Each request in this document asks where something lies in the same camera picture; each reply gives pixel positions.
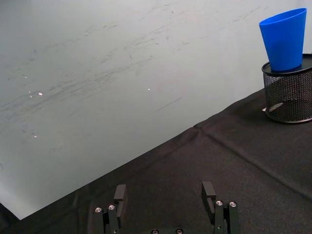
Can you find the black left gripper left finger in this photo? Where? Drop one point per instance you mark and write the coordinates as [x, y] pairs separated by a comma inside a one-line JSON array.
[[116, 212]]

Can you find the black table cloth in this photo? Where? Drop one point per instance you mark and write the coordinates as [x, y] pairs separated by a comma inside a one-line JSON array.
[[195, 182]]

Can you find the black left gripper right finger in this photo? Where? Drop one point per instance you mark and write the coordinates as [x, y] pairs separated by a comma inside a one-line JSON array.
[[220, 214]]

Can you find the blue plastic cup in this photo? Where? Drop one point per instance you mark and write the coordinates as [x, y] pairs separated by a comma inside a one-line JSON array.
[[285, 42]]

